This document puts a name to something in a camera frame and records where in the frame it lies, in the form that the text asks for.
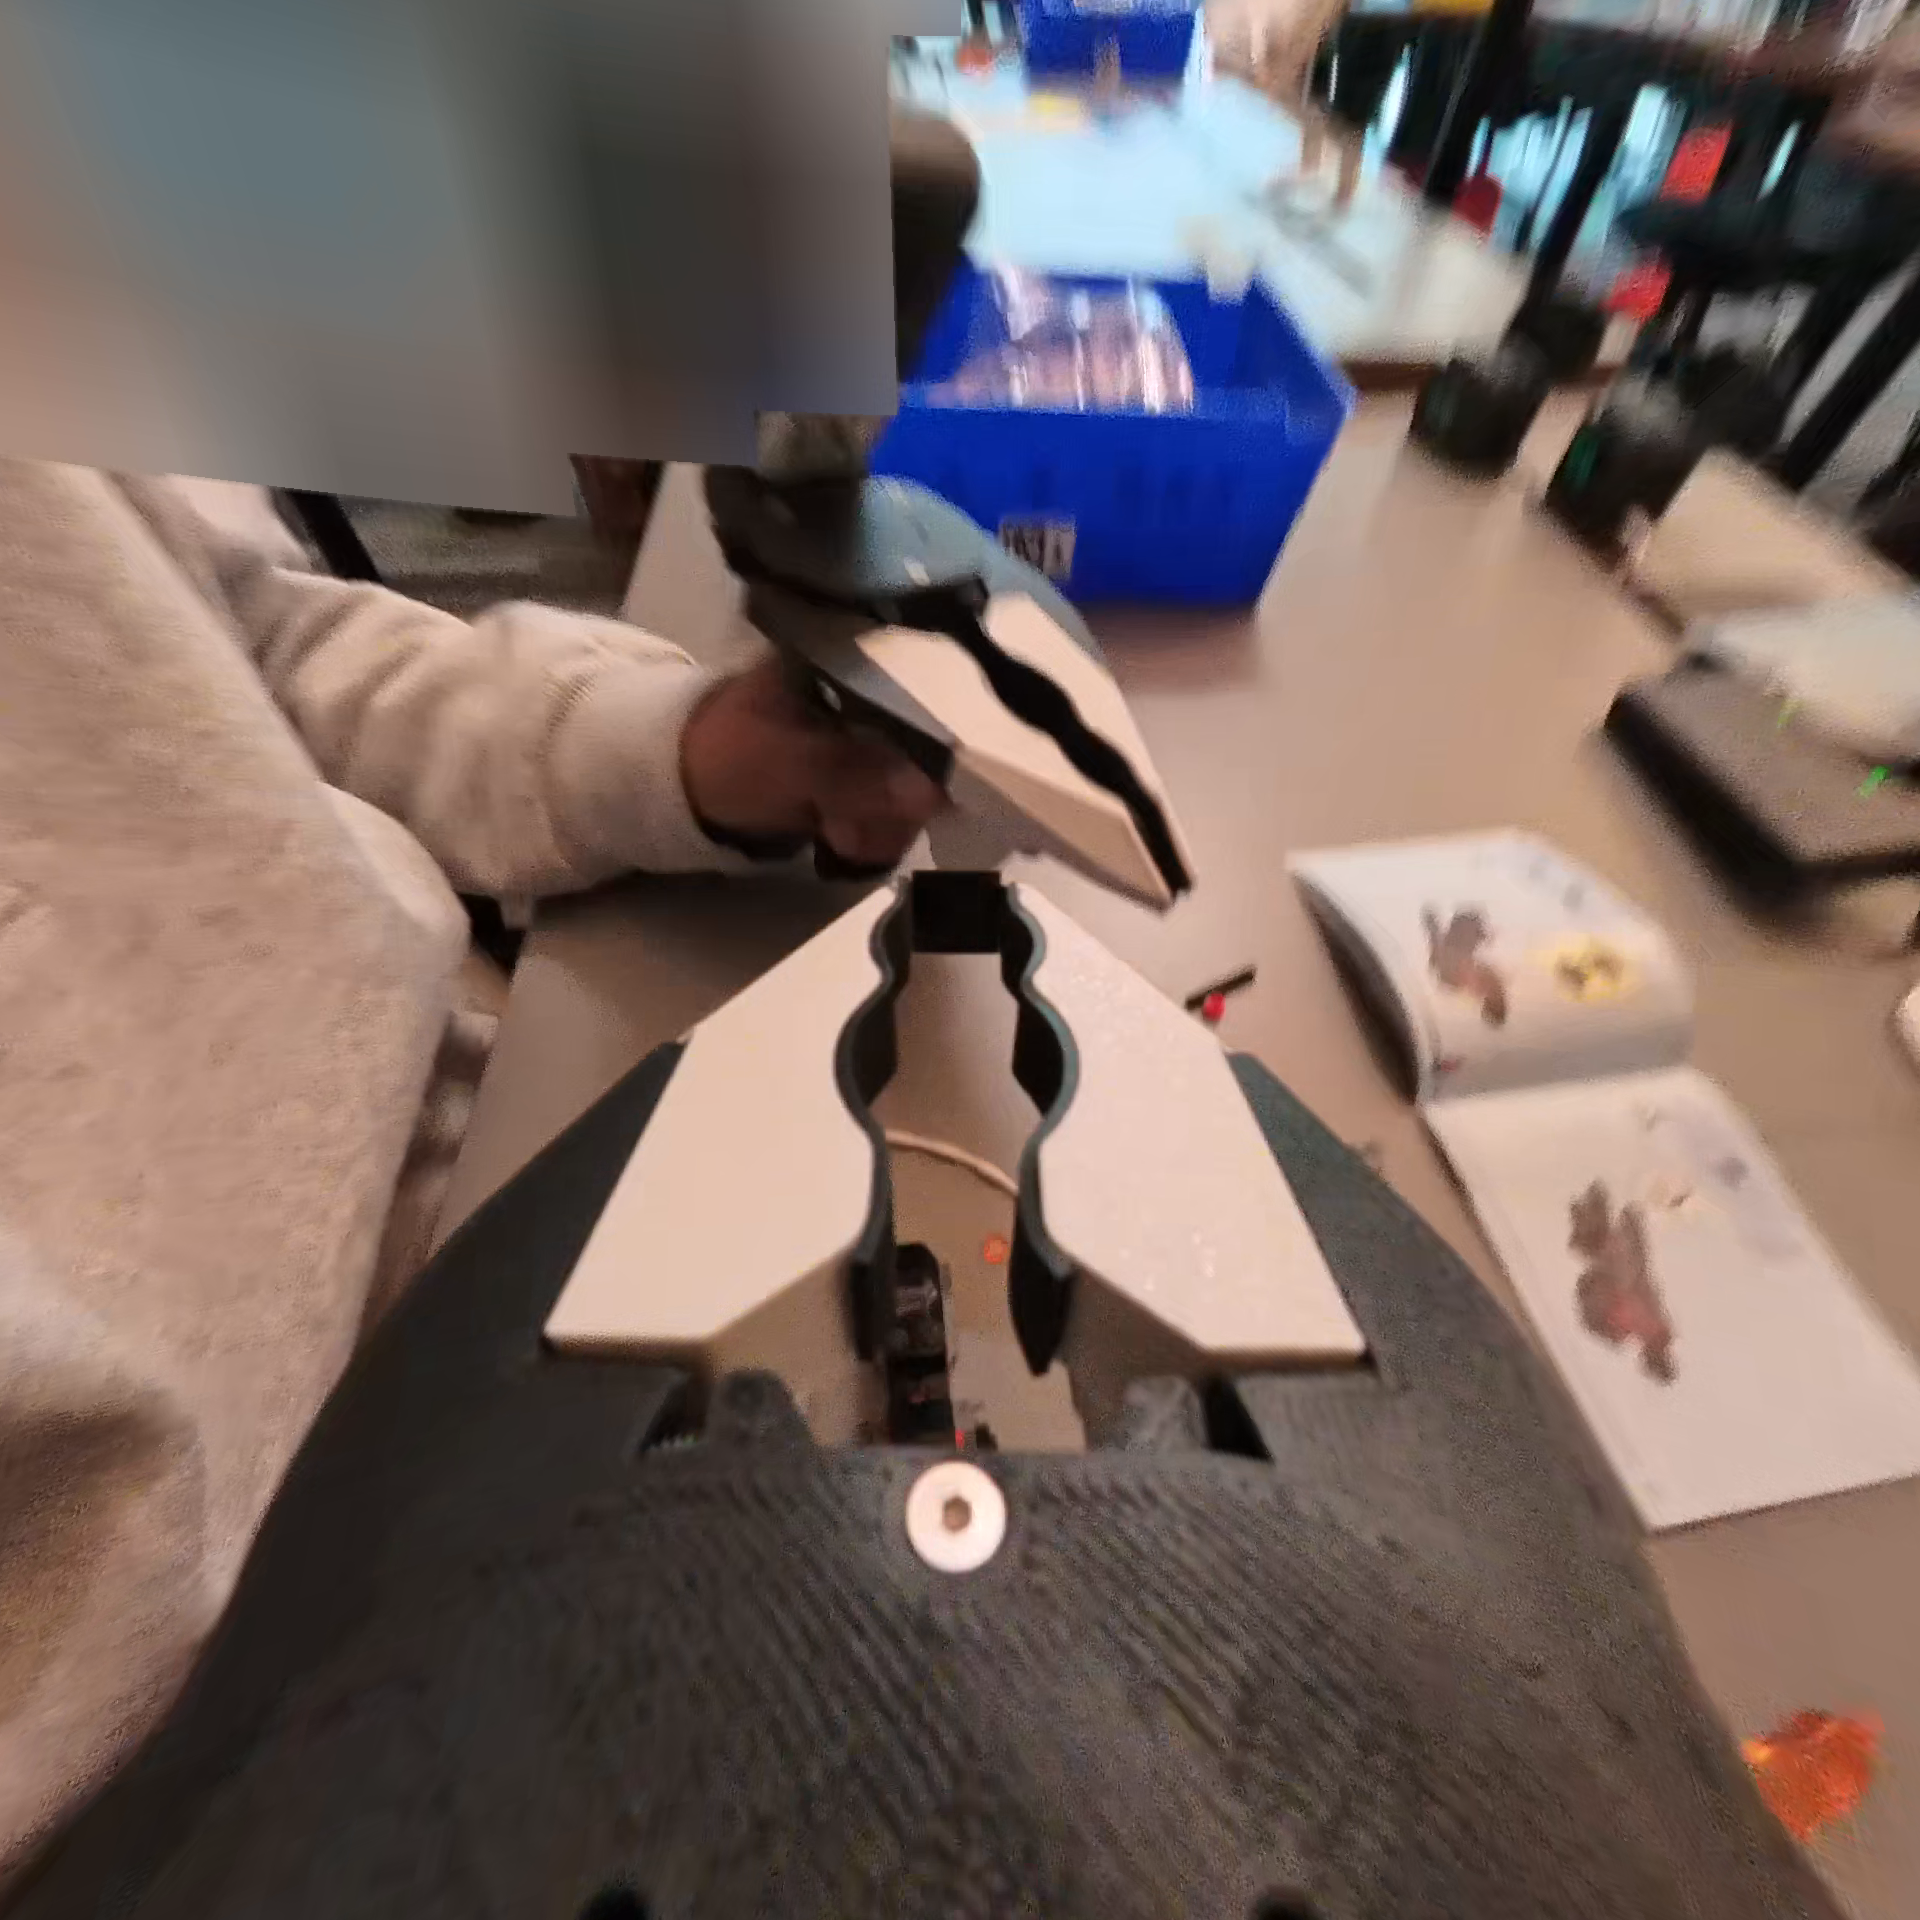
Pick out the person's left hand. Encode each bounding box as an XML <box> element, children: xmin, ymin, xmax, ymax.
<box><xmin>682</xmin><ymin>661</ymin><xmax>950</xmax><ymax>882</ymax></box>

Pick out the light grey flat sheet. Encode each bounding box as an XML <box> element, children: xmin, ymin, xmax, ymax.
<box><xmin>1688</xmin><ymin>593</ymin><xmax>1920</xmax><ymax>752</ymax></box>

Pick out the lego instruction booklet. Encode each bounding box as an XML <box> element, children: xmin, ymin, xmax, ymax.
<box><xmin>1287</xmin><ymin>825</ymin><xmax>1920</xmax><ymax>1536</ymax></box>

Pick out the person's left forearm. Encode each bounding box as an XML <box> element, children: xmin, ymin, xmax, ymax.
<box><xmin>246</xmin><ymin>566</ymin><xmax>741</xmax><ymax>905</ymax></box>

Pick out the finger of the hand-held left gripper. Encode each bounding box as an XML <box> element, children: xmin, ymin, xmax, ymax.
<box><xmin>847</xmin><ymin>615</ymin><xmax>1174</xmax><ymax>911</ymax></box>
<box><xmin>971</xmin><ymin>588</ymin><xmax>1197</xmax><ymax>902</ymax></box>

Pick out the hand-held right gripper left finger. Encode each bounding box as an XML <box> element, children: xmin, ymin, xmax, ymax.
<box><xmin>543</xmin><ymin>884</ymin><xmax>916</xmax><ymax>1374</ymax></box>

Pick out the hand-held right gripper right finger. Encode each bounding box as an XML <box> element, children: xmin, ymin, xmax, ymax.
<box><xmin>1006</xmin><ymin>884</ymin><xmax>1370</xmax><ymax>1374</ymax></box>

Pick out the black battery charger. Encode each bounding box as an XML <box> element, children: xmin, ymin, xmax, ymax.
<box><xmin>1413</xmin><ymin>333</ymin><xmax>1558</xmax><ymax>479</ymax></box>
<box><xmin>1545</xmin><ymin>366</ymin><xmax>1715</xmax><ymax>522</ymax></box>

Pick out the blue plastic bin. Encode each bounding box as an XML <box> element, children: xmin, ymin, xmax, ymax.
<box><xmin>871</xmin><ymin>263</ymin><xmax>1356</xmax><ymax>613</ymax></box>

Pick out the black lego motorcycle assembly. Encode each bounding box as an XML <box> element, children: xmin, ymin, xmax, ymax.
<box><xmin>877</xmin><ymin>1238</ymin><xmax>965</xmax><ymax>1450</ymax></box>

